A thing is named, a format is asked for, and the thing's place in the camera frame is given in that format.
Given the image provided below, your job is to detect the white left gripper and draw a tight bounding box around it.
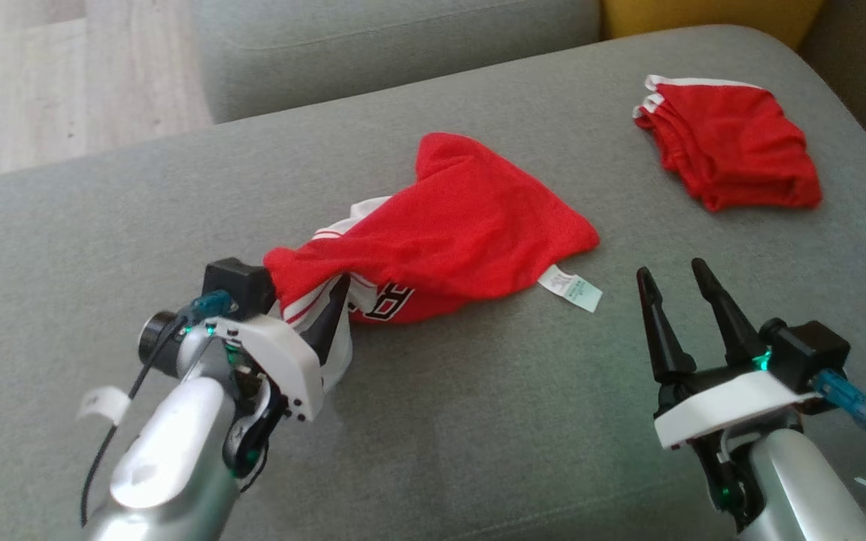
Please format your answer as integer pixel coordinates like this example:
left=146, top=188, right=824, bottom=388
left=206, top=274, right=352, bottom=476

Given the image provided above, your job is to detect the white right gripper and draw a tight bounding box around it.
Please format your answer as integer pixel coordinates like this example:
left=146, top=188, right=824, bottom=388
left=635, top=258, right=819, bottom=451

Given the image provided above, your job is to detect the red and white jersey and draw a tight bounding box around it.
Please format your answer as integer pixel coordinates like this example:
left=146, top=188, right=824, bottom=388
left=262, top=132, right=604, bottom=393

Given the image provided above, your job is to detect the folded red garment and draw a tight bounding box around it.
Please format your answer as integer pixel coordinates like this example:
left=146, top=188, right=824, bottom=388
left=631, top=74, right=824, bottom=213

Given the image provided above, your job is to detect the grey sofa seat cushion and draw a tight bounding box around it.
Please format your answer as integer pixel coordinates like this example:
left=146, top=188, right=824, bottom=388
left=0, top=24, right=866, bottom=541

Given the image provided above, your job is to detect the grey sofa back cushion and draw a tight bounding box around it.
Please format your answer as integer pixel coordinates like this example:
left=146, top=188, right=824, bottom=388
left=190, top=0, right=604, bottom=125

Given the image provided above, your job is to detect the yellow cushion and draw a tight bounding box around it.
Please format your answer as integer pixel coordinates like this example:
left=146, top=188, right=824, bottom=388
left=601, top=0, right=829, bottom=51

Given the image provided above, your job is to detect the black right camera cable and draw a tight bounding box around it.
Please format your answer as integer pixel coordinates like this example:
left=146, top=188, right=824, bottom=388
left=811, top=367, right=866, bottom=541

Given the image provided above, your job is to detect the black camera cable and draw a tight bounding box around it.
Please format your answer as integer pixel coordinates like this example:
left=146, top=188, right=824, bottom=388
left=811, top=367, right=866, bottom=541
left=80, top=292, right=237, bottom=528

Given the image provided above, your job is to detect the thin black left gripper cable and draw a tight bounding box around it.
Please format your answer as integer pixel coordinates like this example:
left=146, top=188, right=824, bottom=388
left=239, top=440, right=271, bottom=495

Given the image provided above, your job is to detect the white cable tag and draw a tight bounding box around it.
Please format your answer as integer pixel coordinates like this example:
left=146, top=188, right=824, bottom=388
left=77, top=385, right=132, bottom=427

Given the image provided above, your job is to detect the black left camera cable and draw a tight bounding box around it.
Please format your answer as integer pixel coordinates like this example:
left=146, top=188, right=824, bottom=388
left=80, top=292, right=237, bottom=528

